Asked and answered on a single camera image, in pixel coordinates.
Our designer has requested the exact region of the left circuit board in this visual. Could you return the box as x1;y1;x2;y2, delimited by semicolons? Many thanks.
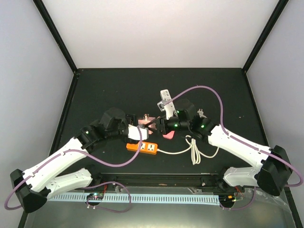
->
86;193;104;201

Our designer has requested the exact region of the black mounting rail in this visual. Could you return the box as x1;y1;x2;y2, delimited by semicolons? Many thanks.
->
71;172;245;190

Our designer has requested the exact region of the black left frame post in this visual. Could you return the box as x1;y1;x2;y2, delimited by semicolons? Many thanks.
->
33;0;77;73

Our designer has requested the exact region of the orange power strip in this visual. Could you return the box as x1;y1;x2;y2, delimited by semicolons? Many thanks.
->
126;142;158;155

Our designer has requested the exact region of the black right frame post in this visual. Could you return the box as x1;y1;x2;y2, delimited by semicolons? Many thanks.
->
242;0;289;73

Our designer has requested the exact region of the beige cube plug adapter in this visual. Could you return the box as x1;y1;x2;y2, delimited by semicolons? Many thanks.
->
153;116;162;132

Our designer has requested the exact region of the white power strip cable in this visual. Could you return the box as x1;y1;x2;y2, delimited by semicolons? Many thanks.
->
156;108;220;166

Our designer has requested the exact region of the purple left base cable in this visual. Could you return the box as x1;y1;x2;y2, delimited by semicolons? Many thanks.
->
82;180;132;213

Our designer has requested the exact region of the pink plug adapter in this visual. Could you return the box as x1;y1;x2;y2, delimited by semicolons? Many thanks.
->
162;131;175;140

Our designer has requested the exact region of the right circuit board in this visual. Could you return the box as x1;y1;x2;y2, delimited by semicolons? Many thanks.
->
218;195;239;203

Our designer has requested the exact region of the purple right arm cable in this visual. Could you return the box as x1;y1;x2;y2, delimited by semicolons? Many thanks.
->
163;85;304;188

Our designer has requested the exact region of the light blue slotted cable duct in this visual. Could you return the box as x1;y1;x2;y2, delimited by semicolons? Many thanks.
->
50;192;219;206

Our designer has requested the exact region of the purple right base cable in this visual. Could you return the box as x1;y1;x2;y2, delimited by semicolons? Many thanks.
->
219;187;257;211

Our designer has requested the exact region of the white power strip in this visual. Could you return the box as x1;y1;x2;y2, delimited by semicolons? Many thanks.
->
160;89;171;101

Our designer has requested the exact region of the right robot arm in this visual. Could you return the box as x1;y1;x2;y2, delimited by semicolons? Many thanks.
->
156;99;293;196

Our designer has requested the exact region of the circuit board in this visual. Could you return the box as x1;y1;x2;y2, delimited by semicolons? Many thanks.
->
218;195;239;203
86;193;104;201

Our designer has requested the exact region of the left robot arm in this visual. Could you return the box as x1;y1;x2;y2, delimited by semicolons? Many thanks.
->
4;108;149;213

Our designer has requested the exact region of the black frame post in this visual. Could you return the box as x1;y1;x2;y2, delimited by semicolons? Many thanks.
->
33;0;77;73
242;0;289;73

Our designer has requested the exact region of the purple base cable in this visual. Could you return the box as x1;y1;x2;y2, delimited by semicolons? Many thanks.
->
82;180;132;213
219;187;257;211

